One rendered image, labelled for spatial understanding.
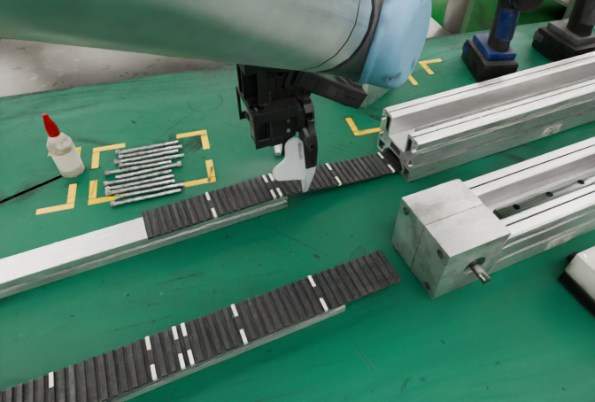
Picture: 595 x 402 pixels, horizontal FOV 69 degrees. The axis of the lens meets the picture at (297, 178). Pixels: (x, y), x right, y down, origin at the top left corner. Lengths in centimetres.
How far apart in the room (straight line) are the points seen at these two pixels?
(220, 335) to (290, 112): 27
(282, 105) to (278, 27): 34
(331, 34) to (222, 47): 8
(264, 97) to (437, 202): 25
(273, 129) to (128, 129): 39
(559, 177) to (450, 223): 24
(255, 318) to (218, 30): 41
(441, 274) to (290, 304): 18
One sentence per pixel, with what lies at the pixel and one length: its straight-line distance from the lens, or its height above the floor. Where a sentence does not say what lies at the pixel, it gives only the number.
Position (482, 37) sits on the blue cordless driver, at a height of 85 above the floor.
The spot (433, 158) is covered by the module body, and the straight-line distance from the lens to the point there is 72.
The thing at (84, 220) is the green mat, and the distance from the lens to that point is 73.
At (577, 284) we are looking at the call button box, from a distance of 67.
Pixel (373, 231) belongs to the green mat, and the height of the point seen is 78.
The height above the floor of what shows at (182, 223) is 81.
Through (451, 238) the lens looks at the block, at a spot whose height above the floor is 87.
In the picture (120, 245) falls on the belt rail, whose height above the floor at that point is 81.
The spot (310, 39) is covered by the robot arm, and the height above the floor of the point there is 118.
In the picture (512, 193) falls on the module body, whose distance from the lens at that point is 68.
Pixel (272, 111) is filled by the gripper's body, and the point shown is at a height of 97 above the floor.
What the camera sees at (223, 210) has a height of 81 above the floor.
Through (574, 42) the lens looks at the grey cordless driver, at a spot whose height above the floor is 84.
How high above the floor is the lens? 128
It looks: 45 degrees down
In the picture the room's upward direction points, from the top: straight up
